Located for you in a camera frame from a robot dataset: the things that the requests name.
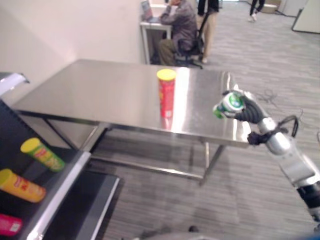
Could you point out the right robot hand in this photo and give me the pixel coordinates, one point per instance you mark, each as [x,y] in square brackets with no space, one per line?
[250,110]

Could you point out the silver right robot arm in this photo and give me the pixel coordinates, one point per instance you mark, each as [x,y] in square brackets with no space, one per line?
[287,155]

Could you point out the red chip can yellow lid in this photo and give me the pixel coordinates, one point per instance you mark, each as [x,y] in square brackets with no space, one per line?
[166,100]

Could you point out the black office chair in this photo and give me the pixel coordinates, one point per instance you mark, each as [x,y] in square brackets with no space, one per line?
[191,47]

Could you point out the standing person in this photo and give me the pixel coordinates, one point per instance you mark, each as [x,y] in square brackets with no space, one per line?
[208,25]

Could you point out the walking person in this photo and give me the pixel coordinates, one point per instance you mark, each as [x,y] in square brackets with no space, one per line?
[255,10]

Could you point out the seated person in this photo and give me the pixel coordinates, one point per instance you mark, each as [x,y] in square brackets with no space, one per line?
[178,32]

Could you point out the white partition board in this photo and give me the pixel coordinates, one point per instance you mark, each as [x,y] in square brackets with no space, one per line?
[307,16]

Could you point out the white desk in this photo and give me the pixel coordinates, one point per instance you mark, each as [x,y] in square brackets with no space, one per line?
[155,30]

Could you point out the stainless steel table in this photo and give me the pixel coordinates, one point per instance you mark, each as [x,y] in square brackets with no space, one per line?
[120,100]

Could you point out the laptop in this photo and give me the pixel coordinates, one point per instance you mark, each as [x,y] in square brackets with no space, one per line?
[148,11]

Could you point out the green chip can yellow lid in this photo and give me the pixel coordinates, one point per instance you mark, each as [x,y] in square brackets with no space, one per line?
[45,155]

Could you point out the black shelf unit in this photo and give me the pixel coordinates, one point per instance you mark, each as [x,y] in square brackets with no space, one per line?
[50,180]

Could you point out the pink chip can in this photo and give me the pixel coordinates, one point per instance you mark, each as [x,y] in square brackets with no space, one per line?
[8,225]

